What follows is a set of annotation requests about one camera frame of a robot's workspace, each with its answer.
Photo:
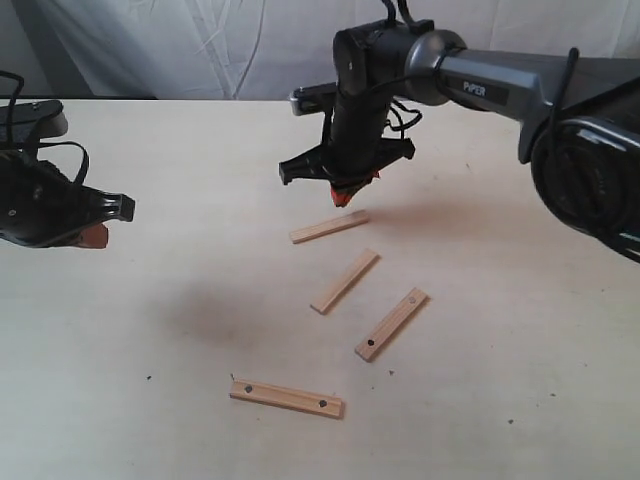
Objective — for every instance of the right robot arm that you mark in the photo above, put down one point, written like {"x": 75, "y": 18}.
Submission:
{"x": 578, "y": 118}

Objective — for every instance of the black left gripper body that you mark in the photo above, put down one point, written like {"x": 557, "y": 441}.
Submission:
{"x": 42, "y": 208}

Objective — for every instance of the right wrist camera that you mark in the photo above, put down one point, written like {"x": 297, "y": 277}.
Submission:
{"x": 313, "y": 99}

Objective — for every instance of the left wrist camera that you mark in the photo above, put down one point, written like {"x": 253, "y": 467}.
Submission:
{"x": 32, "y": 122}

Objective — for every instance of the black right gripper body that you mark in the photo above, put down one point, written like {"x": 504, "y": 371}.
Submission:
{"x": 352, "y": 143}

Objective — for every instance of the white backdrop cloth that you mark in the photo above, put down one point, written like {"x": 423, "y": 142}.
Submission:
{"x": 258, "y": 50}

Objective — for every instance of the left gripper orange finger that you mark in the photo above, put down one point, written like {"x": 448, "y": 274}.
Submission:
{"x": 94, "y": 237}

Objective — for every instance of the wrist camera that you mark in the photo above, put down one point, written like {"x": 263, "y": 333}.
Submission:
{"x": 32, "y": 122}
{"x": 313, "y": 99}

